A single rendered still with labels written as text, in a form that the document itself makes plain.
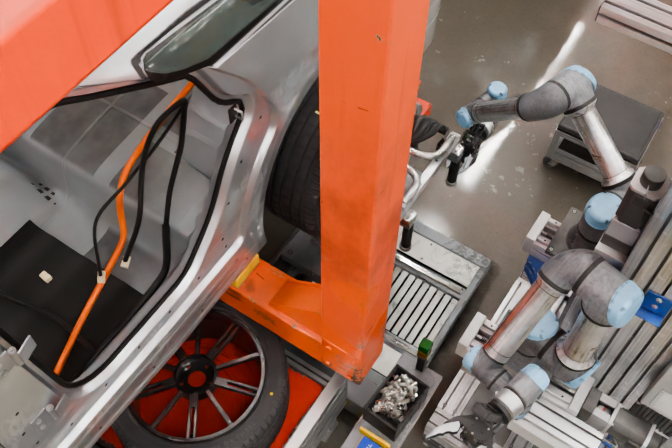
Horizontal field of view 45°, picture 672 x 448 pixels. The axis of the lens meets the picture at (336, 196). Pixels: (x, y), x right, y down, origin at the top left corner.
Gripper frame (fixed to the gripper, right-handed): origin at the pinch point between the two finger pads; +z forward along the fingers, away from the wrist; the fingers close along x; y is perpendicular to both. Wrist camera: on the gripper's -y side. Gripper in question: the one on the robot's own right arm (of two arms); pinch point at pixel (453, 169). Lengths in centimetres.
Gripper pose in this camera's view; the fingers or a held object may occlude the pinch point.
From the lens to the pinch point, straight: 305.8
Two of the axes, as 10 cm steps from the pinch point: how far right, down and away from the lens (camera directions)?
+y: 0.1, -5.7, -8.2
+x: 8.4, 4.5, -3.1
